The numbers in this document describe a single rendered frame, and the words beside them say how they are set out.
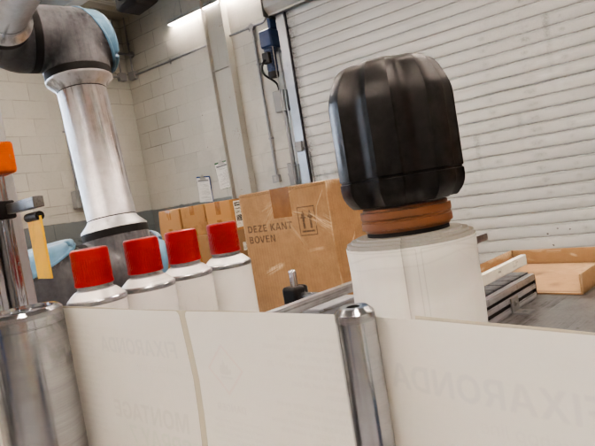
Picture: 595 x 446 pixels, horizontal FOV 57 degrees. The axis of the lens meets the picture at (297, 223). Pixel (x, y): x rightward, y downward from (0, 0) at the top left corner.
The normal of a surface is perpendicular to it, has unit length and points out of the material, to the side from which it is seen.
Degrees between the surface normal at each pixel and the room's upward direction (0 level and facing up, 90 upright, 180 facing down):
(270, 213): 90
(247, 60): 90
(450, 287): 87
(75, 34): 87
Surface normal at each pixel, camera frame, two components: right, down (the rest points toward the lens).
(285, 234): -0.63, 0.15
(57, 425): 0.66, -0.07
